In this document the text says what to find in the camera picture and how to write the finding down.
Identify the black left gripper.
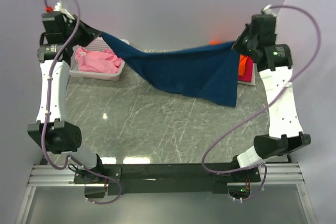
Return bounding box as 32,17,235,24
63,14,101,48

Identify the navy blue t shirt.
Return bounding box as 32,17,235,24
101,33,239,107

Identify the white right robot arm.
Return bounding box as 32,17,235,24
230,14,311,182

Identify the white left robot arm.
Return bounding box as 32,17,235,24
27,10,105,183

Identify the folded orange t shirt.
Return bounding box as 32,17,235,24
209,40,248,78

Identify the white perforated plastic basket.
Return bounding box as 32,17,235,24
70,37,125,81

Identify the folded magenta t shirt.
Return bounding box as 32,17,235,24
238,55,255,86

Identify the folded white t shirt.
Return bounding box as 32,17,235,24
238,64,256,86

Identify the pink t shirt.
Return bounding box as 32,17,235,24
75,47,123,74

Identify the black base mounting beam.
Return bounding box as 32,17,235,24
69,164,261,198

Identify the aluminium extrusion rail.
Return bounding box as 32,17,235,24
27,163,305,187

